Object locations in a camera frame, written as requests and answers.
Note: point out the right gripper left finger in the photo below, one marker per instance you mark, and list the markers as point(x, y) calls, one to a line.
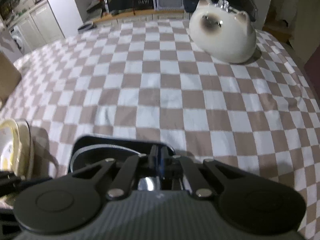
point(134, 171)

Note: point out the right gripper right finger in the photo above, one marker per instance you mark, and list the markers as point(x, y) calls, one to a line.
point(177, 166)

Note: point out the cream two-handled bowl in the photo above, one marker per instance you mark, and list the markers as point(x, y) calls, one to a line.
point(25, 156)

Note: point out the steel rectangular tray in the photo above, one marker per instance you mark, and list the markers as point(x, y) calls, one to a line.
point(140, 146)

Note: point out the floral yellow-rimmed bowl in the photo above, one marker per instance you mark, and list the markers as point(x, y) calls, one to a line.
point(9, 147)

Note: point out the small oval steel bowl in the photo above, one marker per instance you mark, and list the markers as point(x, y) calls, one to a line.
point(89, 155)

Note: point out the beige thermos jug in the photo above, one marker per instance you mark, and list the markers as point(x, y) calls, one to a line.
point(10, 77)

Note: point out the checkered tablecloth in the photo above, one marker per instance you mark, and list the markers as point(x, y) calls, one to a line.
point(149, 81)

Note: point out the white cat-shaped ceramic cover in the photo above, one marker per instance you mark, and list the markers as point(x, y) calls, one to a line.
point(228, 36)

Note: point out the grey waste bin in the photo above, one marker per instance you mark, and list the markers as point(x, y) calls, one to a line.
point(86, 27)

